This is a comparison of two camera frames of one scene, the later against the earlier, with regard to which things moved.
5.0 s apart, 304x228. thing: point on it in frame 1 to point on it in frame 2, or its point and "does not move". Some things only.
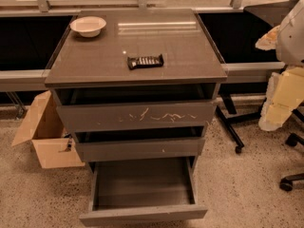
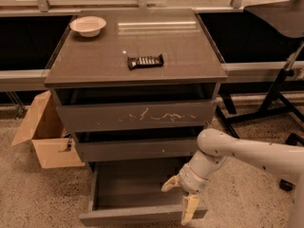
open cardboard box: [45, 124] does not move
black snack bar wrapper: [145, 61] does not move
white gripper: [292, 40] to [191, 180]
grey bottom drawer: [143, 191] does not move
